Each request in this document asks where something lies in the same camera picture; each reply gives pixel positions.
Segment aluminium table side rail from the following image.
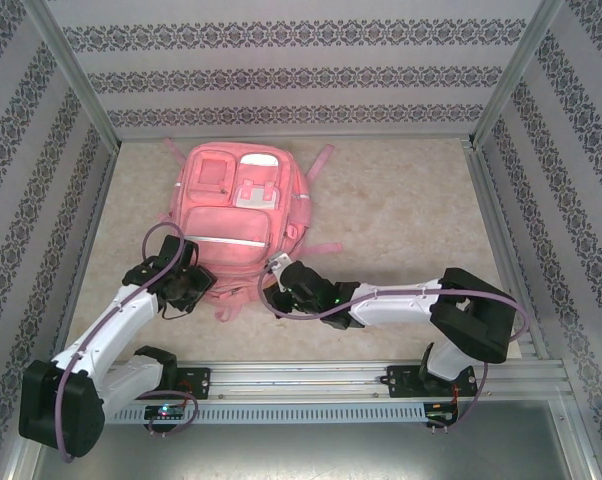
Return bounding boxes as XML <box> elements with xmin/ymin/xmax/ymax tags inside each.
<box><xmin>50</xmin><ymin>144</ymin><xmax>120</xmax><ymax>366</ymax></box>
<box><xmin>463</xmin><ymin>142</ymin><xmax>550</xmax><ymax>359</ymax></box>

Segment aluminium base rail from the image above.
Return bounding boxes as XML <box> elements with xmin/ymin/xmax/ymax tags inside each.
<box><xmin>100</xmin><ymin>362</ymin><xmax>570</xmax><ymax>401</ymax></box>

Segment pink backpack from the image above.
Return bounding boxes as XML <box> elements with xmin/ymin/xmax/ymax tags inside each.
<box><xmin>155</xmin><ymin>138</ymin><xmax>343</xmax><ymax>322</ymax></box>

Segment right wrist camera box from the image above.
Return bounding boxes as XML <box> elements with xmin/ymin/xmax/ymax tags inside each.
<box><xmin>264</xmin><ymin>252</ymin><xmax>293</xmax><ymax>275</ymax></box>

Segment aluminium frame post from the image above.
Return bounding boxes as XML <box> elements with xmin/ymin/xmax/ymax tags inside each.
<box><xmin>469</xmin><ymin>0</ymin><xmax>566</xmax><ymax>149</ymax></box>
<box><xmin>23</xmin><ymin>0</ymin><xmax>122</xmax><ymax>154</ymax></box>

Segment slotted metal cable duct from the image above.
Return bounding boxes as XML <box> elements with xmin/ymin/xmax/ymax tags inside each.
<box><xmin>103</xmin><ymin>402</ymin><xmax>427</xmax><ymax>425</ymax></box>

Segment grey metal sheet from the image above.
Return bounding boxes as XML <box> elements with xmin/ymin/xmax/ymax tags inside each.
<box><xmin>10</xmin><ymin>399</ymin><xmax>597</xmax><ymax>480</ymax></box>

